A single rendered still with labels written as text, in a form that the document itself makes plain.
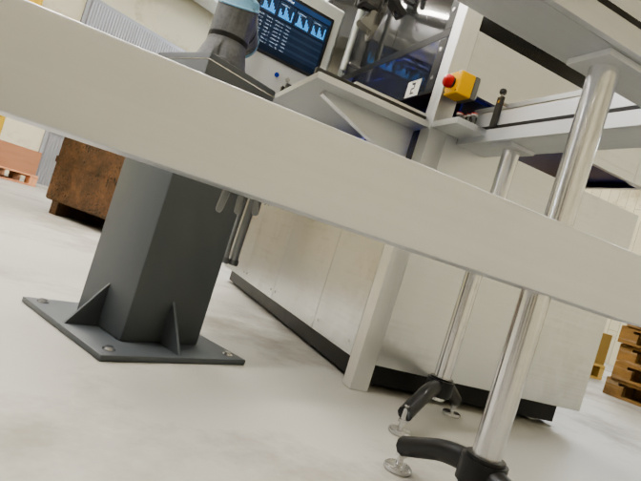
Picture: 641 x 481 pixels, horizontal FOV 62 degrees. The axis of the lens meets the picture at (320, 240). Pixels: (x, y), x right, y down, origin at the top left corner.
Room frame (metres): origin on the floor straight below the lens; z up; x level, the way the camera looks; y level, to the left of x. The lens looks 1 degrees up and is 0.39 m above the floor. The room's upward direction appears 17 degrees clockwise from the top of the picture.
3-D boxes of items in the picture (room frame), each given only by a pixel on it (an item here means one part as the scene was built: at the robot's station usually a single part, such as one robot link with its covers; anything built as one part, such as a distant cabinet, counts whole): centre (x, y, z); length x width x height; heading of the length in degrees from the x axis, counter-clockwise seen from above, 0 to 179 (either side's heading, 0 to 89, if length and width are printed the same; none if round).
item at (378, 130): (1.71, -0.02, 0.80); 0.34 x 0.03 x 0.13; 113
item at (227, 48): (1.52, 0.43, 0.84); 0.15 x 0.15 x 0.10
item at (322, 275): (2.81, -0.29, 0.44); 2.06 x 1.00 x 0.88; 23
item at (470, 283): (1.55, -0.46, 0.46); 0.09 x 0.09 x 0.77; 23
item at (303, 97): (1.94, 0.06, 0.87); 0.70 x 0.48 x 0.02; 23
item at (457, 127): (1.63, -0.32, 0.87); 0.14 x 0.13 x 0.02; 113
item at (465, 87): (1.63, -0.27, 1.00); 0.08 x 0.07 x 0.07; 113
